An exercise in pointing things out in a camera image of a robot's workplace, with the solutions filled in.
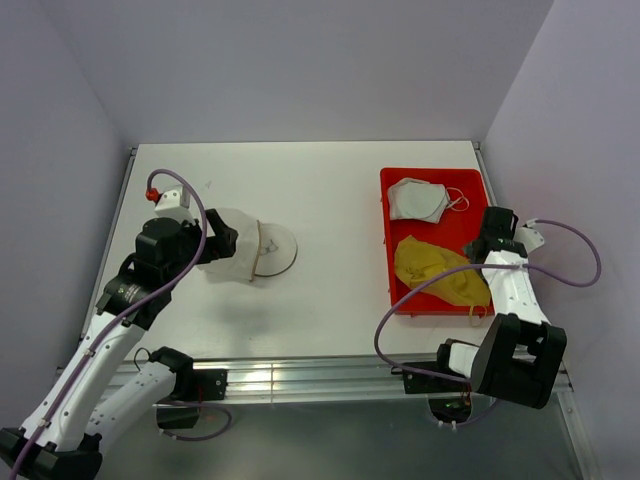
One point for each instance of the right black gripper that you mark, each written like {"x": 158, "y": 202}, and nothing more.
{"x": 467, "y": 250}

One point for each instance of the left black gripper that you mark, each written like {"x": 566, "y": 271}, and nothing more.
{"x": 221, "y": 244}

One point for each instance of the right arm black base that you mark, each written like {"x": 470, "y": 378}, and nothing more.
{"x": 449, "y": 394}

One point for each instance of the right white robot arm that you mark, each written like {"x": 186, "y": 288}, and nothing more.
{"x": 521, "y": 352}

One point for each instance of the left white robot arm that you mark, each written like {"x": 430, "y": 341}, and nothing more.
{"x": 67, "y": 435}

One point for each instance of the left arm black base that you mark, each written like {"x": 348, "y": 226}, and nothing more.
{"x": 193, "y": 411}

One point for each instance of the white folded bra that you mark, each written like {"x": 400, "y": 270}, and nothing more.
{"x": 413, "y": 199}

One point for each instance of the red plastic tray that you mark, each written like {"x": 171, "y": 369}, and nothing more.
{"x": 417, "y": 250}

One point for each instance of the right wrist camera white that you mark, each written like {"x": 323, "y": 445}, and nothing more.
{"x": 529, "y": 236}

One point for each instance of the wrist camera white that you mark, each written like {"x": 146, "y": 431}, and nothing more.
{"x": 173, "y": 203}
{"x": 529, "y": 236}

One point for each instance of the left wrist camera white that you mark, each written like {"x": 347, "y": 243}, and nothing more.
{"x": 173, "y": 203}

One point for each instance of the aluminium rail frame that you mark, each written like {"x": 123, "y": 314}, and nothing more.
{"x": 305, "y": 335}

